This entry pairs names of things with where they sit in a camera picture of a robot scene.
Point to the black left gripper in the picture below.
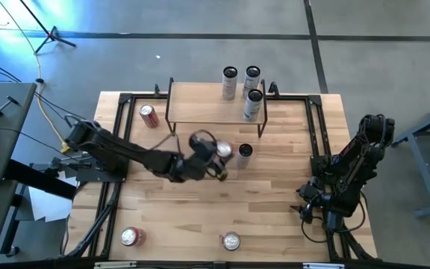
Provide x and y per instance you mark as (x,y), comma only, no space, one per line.
(196,164)

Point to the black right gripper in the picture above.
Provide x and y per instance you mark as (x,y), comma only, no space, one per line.
(316,196)

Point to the red can blue logo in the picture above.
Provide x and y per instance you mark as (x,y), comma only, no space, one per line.
(224,148)

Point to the white slim can orange print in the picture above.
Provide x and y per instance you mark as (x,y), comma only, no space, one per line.
(245,150)

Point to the white slim can blue print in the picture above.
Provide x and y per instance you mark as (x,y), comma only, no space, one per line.
(253,106)

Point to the white slim energy can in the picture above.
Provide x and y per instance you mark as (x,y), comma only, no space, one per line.
(229,84)
(251,82)

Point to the red Coca-Cola can dark picture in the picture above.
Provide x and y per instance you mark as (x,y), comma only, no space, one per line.
(231,241)

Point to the red soda can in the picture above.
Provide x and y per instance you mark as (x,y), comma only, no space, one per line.
(131,237)

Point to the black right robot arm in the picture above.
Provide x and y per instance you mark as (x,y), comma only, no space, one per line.
(353,164)

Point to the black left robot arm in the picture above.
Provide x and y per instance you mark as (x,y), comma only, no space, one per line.
(125,151)

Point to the wooden shelf black metal legs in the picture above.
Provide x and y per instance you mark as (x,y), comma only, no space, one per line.
(200,102)

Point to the white paper sheet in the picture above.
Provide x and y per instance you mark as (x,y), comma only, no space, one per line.
(47,205)

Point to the black support beam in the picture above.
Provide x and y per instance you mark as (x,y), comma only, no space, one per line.
(32,177)

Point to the black tripod stand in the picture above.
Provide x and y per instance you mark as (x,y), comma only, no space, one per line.
(52,35)

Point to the grey desk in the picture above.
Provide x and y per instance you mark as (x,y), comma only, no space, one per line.
(2,149)

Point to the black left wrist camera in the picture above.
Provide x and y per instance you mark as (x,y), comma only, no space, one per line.
(196,142)

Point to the silver aluminium bracket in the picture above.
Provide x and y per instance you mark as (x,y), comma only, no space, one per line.
(323,266)
(114,265)

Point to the black frame clamp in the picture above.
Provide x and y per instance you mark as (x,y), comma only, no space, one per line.
(273,89)
(157,89)

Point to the black aluminium table frame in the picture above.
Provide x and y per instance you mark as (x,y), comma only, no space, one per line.
(124,98)

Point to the grey metal table frame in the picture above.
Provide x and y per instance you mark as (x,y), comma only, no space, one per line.
(418,164)

